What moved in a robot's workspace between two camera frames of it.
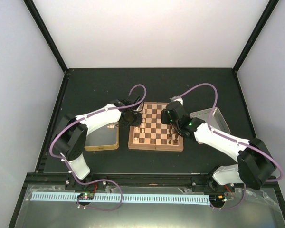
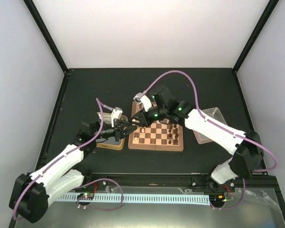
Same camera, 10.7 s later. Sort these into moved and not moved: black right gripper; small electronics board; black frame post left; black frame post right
Moved: black right gripper
Not moved: small electronics board; black frame post left; black frame post right
